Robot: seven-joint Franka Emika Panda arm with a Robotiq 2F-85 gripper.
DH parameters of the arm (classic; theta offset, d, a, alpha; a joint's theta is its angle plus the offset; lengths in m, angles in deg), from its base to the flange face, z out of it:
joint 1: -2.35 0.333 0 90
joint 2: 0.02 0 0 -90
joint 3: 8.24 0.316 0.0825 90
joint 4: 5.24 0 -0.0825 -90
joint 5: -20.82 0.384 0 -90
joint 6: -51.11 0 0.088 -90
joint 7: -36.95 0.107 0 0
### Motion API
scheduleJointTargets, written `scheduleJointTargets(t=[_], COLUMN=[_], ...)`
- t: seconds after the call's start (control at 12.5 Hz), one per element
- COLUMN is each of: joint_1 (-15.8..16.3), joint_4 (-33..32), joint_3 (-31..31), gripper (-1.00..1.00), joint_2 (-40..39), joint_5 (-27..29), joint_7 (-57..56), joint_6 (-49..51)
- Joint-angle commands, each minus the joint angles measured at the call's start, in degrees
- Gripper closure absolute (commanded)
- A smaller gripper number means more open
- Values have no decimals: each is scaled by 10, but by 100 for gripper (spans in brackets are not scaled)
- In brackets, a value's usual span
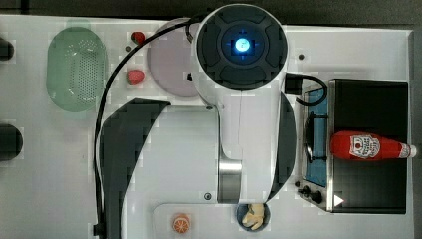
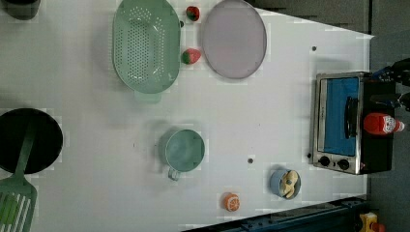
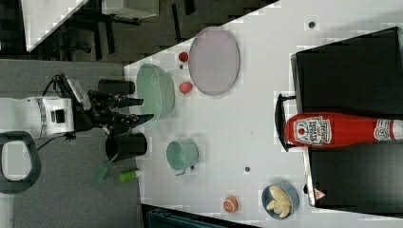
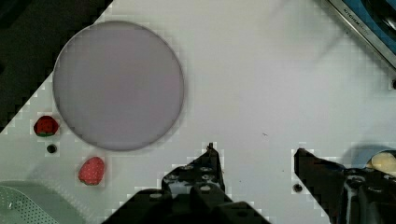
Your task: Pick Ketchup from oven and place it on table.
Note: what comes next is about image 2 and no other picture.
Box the dark cylindrical container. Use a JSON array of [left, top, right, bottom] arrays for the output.
[[1, 0, 41, 20]]

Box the pink toy strawberry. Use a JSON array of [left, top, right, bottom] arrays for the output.
[[181, 48, 201, 65]]

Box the blue bowl with chips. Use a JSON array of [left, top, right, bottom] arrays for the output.
[[270, 169, 301, 200]]

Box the yellow and red toy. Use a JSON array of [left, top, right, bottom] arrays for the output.
[[360, 213, 386, 232]]

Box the green plastic colander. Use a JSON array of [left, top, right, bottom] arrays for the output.
[[112, 0, 181, 103]]

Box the lilac round plate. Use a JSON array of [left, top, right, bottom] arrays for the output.
[[201, 0, 267, 79]]

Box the red ketchup bottle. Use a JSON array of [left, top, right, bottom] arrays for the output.
[[363, 113, 405, 135]]

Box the green slotted spatula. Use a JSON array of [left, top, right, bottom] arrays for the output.
[[0, 122, 37, 232]]

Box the toy orange half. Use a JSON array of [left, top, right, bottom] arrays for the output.
[[223, 192, 241, 212]]

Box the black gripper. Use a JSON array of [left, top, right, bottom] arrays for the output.
[[370, 58, 410, 111]]

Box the black toaster oven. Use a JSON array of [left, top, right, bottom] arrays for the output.
[[311, 72, 395, 175]]

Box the red toy strawberry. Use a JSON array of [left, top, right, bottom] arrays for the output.
[[186, 6, 200, 21]]

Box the black round pan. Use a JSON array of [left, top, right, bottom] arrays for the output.
[[0, 107, 65, 175]]

